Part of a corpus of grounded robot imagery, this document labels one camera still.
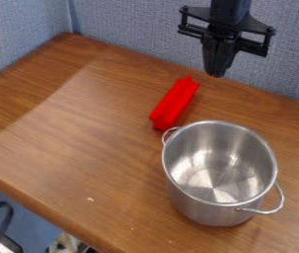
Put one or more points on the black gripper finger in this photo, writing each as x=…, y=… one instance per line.
x=209, y=50
x=228, y=53

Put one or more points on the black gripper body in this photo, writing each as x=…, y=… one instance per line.
x=226, y=20

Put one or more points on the red plastic block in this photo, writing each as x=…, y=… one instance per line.
x=173, y=103

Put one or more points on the stainless steel pot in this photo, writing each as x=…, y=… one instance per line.
x=221, y=170

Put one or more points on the pale object under table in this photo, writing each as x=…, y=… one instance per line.
x=69, y=244

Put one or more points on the white and black box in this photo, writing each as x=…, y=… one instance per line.
x=1, y=242

